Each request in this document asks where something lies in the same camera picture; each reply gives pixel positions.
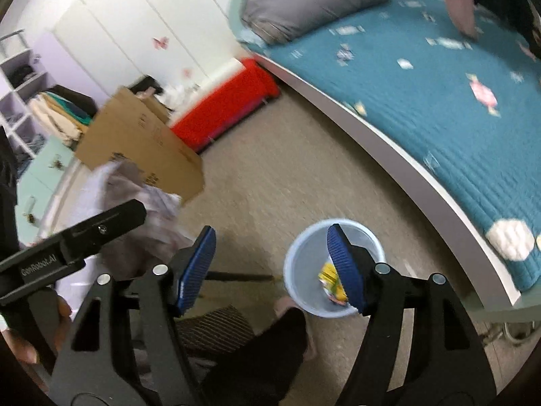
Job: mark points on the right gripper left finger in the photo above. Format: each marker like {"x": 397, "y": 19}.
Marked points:
{"x": 97, "y": 365}

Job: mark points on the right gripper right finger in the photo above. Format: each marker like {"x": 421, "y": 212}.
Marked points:
{"x": 447, "y": 363}

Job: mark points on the yellow paper package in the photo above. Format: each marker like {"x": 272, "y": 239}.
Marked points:
{"x": 332, "y": 286}

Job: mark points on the light blue trash bin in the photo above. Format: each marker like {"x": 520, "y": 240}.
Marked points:
{"x": 307, "y": 256}

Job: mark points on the mint drawer cabinet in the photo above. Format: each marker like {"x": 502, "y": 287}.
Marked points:
{"x": 41, "y": 190}

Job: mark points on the pink plaid cloth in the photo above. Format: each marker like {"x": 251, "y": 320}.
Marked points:
{"x": 150, "y": 232}

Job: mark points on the person's black trouser leg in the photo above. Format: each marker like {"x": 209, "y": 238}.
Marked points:
{"x": 259, "y": 373}

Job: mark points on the pink slipper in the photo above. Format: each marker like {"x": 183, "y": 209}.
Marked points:
{"x": 297, "y": 333}

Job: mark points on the hanging clothes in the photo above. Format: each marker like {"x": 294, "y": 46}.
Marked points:
{"x": 57, "y": 121}

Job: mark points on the brown cardboard box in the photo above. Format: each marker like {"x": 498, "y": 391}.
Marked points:
{"x": 127, "y": 128}

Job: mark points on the lilac open shelf unit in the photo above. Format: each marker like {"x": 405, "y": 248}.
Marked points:
{"x": 23, "y": 76}

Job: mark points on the teal quilted bed mattress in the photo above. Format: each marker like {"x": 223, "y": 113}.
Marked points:
{"x": 468, "y": 111}

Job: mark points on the red covered bench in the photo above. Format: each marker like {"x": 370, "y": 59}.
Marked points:
{"x": 231, "y": 95}

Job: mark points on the white wardrobe with butterflies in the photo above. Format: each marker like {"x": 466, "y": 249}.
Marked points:
{"x": 178, "y": 42}

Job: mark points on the grey pillow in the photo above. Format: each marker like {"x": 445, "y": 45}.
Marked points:
{"x": 282, "y": 21}

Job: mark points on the white bed frame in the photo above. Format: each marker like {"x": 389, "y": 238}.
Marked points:
{"x": 486, "y": 272}

